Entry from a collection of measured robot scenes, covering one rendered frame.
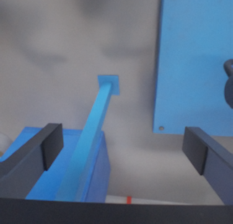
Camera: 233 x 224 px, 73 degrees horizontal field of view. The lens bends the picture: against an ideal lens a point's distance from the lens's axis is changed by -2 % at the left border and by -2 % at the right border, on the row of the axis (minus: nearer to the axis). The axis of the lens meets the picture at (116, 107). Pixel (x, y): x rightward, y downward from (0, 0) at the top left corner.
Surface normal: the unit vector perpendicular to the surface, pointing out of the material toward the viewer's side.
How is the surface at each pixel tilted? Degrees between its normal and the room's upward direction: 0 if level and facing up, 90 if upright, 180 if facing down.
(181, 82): 0
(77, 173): 90
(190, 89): 0
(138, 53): 0
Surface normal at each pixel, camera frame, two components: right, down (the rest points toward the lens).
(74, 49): -0.15, 0.62
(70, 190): -0.08, -0.79
